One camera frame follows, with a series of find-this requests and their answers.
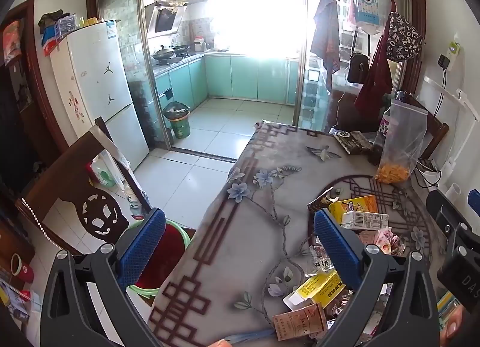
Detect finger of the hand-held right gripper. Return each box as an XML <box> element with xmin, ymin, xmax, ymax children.
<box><xmin>426</xmin><ymin>192</ymin><xmax>474</xmax><ymax>258</ymax></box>
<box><xmin>468</xmin><ymin>188</ymin><xmax>480</xmax><ymax>217</ymax></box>

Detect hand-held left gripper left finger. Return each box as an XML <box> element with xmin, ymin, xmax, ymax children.
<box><xmin>39</xmin><ymin>208</ymin><xmax>167</xmax><ymax>347</ymax></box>

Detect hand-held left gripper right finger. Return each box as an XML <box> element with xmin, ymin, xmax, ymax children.
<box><xmin>313</xmin><ymin>209</ymin><xmax>440</xmax><ymax>347</ymax></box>

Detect green rimmed red basin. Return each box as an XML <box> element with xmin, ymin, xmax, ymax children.
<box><xmin>125</xmin><ymin>219</ymin><xmax>193</xmax><ymax>300</ymax></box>

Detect white milk carton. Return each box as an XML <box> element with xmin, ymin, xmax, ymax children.
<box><xmin>340</xmin><ymin>210</ymin><xmax>391</xmax><ymax>231</ymax></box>

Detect yellow tea carton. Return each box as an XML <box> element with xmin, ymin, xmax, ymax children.
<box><xmin>328</xmin><ymin>195</ymin><xmax>379</xmax><ymax>226</ymax></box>

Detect black shoulder bag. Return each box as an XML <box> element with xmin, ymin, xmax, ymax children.
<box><xmin>346</xmin><ymin>37</ymin><xmax>371</xmax><ymax>84</ymax></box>

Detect green trash bin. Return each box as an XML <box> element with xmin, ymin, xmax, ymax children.
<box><xmin>163</xmin><ymin>101</ymin><xmax>192</xmax><ymax>141</ymax></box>

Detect person's right hand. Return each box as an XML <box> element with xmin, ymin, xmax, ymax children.
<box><xmin>439</xmin><ymin>309</ymin><xmax>470</xmax><ymax>347</ymax></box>

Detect white printed wrapper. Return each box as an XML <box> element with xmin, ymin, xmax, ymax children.
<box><xmin>307</xmin><ymin>245</ymin><xmax>340</xmax><ymax>277</ymax></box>

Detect white plastic jar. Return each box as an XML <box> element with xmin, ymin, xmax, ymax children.
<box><xmin>125</xmin><ymin>189</ymin><xmax>146</xmax><ymax>221</ymax></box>

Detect pink crumpled wrapper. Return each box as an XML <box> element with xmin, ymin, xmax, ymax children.
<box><xmin>358</xmin><ymin>227</ymin><xmax>406</xmax><ymax>258</ymax></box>

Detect yellow medicine box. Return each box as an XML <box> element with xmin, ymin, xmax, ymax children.
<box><xmin>283</xmin><ymin>270</ymin><xmax>354</xmax><ymax>311</ymax></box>

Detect dark brown wrapper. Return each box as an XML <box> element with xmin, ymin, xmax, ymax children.
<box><xmin>307</xmin><ymin>186</ymin><xmax>344</xmax><ymax>215</ymax></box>

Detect plain wooden chair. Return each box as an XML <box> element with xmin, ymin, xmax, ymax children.
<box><xmin>397</xmin><ymin>90</ymin><xmax>449</xmax><ymax>161</ymax></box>

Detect small brown box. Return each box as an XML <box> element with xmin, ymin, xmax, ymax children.
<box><xmin>272</xmin><ymin>302</ymin><xmax>328</xmax><ymax>343</ymax></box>

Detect floral tablecloth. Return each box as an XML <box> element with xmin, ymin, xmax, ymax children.
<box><xmin>148</xmin><ymin>120</ymin><xmax>451</xmax><ymax>347</ymax></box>

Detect clear bag of orange snacks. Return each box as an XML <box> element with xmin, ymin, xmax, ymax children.
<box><xmin>376</xmin><ymin>98</ymin><xmax>428</xmax><ymax>185</ymax></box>

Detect carved wooden chair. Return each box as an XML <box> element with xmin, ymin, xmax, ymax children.
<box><xmin>15</xmin><ymin>116</ymin><xmax>166</xmax><ymax>258</ymax></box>

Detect dark snack packet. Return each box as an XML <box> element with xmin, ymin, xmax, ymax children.
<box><xmin>329</xmin><ymin>127</ymin><xmax>376</xmax><ymax>155</ymax></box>

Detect plastic bottle purple label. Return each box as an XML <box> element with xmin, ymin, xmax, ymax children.
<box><xmin>373</xmin><ymin>106</ymin><xmax>395</xmax><ymax>166</ymax></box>

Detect red mug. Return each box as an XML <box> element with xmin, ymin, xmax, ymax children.
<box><xmin>10</xmin><ymin>253</ymin><xmax>35</xmax><ymax>283</ymax></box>

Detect dark red garment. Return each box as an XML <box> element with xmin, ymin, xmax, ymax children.
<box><xmin>354</xmin><ymin>1</ymin><xmax>395</xmax><ymax>120</ymax></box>

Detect white refrigerator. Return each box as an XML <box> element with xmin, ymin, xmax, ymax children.
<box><xmin>49</xmin><ymin>19</ymin><xmax>151</xmax><ymax>172</ymax></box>

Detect black white lettered bag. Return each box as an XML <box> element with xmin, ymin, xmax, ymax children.
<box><xmin>386</xmin><ymin>11</ymin><xmax>424</xmax><ymax>63</ymax></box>

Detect wok with lid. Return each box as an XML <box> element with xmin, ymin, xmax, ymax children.
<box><xmin>151</xmin><ymin>45</ymin><xmax>175</xmax><ymax>61</ymax></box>

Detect teal kitchen cabinets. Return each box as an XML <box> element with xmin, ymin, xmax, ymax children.
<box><xmin>119</xmin><ymin>0</ymin><xmax>301</xmax><ymax>108</ymax></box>

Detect dark patterned apron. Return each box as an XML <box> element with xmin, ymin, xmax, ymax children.
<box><xmin>310</xmin><ymin>0</ymin><xmax>342</xmax><ymax>90</ymax></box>

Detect blue white paper bag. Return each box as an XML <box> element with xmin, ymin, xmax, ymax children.
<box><xmin>352</xmin><ymin>0</ymin><xmax>380</xmax><ymax>33</ymax></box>

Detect range hood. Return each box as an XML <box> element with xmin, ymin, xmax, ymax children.
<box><xmin>147</xmin><ymin>1</ymin><xmax>188</xmax><ymax>39</ymax></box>

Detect clear plastic storage box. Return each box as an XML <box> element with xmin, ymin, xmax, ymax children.
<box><xmin>55</xmin><ymin>13</ymin><xmax>78</xmax><ymax>38</ymax></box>

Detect dark green bag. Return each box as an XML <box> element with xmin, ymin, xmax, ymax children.
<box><xmin>38</xmin><ymin>9</ymin><xmax>65</xmax><ymax>35</ymax></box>

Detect white bead string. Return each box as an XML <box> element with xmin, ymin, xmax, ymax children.
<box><xmin>20</xmin><ymin>197</ymin><xmax>58</xmax><ymax>251</ymax></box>

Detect red wall calendar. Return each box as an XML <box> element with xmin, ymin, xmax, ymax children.
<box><xmin>2</xmin><ymin>19</ymin><xmax>24</xmax><ymax>67</ymax></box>

